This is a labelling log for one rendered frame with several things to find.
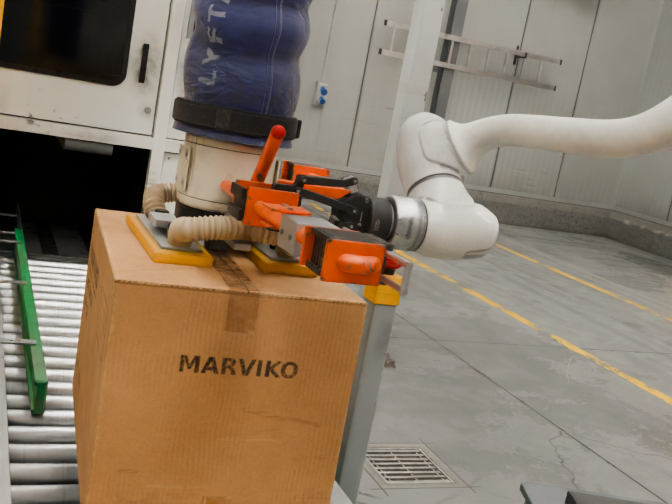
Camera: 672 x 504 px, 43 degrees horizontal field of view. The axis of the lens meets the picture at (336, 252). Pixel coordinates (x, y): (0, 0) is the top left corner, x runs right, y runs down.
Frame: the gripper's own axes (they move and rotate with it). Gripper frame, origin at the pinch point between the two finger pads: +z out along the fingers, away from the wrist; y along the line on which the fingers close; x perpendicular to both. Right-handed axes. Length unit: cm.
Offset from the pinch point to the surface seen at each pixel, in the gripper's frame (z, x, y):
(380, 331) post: -49, 48, 34
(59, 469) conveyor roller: 20, 41, 66
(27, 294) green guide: 24, 134, 57
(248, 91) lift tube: 1.4, 16.1, -16.5
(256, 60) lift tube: 0.7, 17.0, -21.8
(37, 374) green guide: 24, 69, 57
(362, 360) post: -46, 48, 41
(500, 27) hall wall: -574, 880, -140
